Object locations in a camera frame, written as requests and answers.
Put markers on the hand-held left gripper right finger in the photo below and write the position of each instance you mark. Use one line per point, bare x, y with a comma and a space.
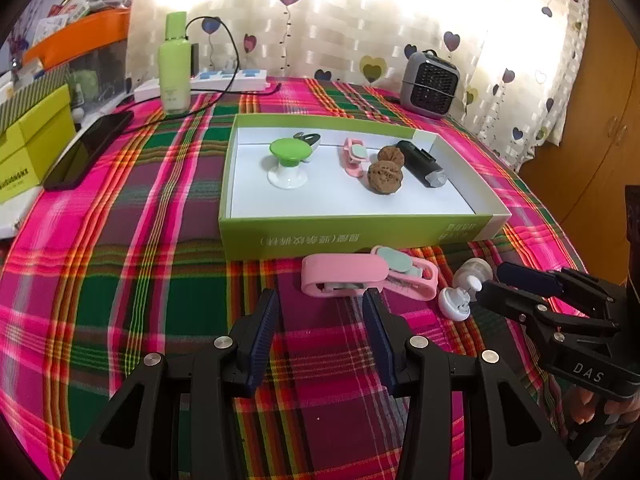
377, 340

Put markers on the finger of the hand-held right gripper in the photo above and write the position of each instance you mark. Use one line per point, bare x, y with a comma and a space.
510, 302
525, 277

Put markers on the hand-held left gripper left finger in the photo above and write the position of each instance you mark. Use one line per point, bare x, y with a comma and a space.
262, 340

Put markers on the white dumbbell-shaped spool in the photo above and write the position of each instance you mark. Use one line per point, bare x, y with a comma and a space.
475, 270

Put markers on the pink oblong case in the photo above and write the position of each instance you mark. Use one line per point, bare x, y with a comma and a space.
340, 267

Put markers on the green cardboard box tray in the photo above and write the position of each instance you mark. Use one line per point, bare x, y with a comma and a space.
350, 200

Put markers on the brown walnut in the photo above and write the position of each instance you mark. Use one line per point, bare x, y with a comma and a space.
385, 176
391, 154

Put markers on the green and white stand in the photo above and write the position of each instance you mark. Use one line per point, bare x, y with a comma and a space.
287, 149

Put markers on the person's right hand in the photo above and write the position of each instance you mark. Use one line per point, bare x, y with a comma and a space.
582, 407

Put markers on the white round cap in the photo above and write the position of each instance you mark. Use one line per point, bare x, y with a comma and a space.
454, 304

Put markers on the large pink clip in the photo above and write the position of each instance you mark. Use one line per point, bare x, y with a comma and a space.
405, 287

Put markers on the dark cloth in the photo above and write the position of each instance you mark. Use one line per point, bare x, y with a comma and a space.
633, 230

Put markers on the pink green plaid tablecloth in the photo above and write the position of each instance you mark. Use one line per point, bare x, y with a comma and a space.
150, 285

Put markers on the black cylindrical flashlight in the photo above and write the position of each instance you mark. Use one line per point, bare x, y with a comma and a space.
417, 162

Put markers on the small pink clip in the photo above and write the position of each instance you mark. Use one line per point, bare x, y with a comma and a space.
352, 167

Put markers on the wooden wardrobe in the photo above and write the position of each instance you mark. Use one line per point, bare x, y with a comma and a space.
610, 125

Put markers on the grey mini heater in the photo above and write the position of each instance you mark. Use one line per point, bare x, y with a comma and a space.
430, 85

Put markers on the black smartphone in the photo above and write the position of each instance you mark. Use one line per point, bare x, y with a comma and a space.
85, 152

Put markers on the white blue power strip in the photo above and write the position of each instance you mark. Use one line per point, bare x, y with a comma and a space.
235, 80

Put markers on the small white adapter box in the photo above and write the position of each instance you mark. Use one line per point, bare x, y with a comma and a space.
147, 91

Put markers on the light green lotion bottle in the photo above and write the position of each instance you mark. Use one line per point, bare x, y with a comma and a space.
175, 70

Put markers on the black charger plug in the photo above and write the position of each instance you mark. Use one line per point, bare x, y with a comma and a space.
196, 57

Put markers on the yellow-green cardboard box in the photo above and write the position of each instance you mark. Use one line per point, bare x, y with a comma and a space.
35, 150

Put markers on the small white dropper bottle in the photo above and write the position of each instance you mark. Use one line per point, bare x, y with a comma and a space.
77, 105

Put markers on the heart print curtain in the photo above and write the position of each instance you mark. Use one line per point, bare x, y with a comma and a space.
350, 10

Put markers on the grey chevron patterned box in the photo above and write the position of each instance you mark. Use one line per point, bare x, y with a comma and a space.
35, 95

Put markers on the orange storage box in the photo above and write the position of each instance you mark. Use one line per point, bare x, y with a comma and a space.
90, 30

